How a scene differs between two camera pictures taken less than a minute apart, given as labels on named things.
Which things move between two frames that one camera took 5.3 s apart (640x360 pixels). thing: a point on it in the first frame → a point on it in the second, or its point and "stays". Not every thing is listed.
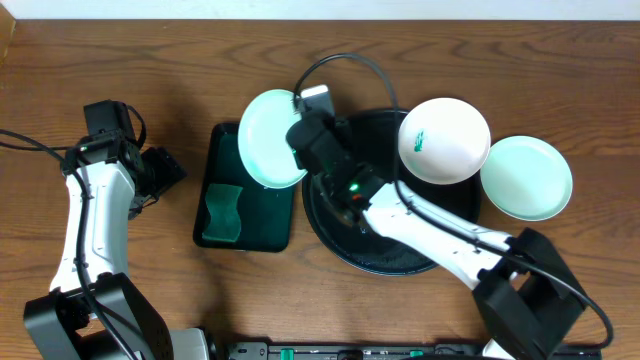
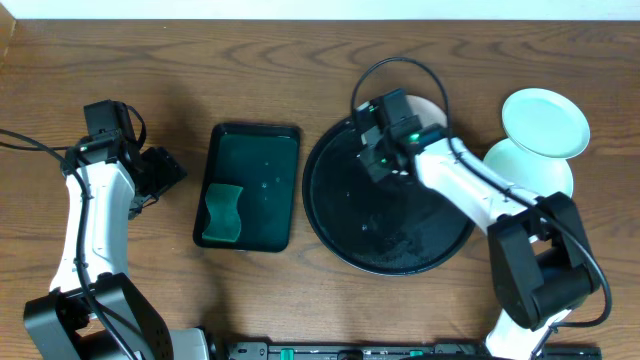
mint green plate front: [264, 150] → [546, 122]
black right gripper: [343, 131] → [374, 171]
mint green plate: [526, 178] stays
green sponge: [225, 221] stays
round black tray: [334, 202] stays
